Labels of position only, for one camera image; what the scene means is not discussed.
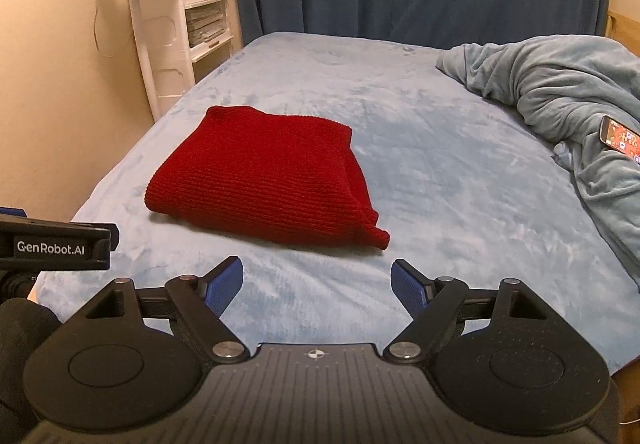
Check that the smartphone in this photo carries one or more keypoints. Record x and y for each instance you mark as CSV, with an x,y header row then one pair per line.
x,y
620,138

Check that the red knit sweater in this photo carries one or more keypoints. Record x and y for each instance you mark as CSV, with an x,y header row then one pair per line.
x,y
260,179

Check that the wooden bed frame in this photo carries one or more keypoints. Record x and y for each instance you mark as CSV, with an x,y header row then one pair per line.
x,y
622,26

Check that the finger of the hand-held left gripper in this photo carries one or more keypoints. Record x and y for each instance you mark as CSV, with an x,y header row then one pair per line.
x,y
115,238

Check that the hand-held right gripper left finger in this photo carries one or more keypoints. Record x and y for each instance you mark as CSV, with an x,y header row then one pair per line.
x,y
226,286

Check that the white standing fan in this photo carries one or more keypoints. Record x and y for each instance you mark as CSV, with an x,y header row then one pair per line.
x,y
160,49

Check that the light blue bed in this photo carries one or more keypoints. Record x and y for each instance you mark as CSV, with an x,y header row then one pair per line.
x,y
450,164

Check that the stack of papers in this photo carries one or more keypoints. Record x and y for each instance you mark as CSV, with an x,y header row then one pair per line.
x,y
207,21

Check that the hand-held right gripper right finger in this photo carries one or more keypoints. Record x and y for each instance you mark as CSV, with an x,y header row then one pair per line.
x,y
407,286

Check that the grey-blue fleece blanket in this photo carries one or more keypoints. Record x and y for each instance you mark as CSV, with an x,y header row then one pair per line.
x,y
575,84

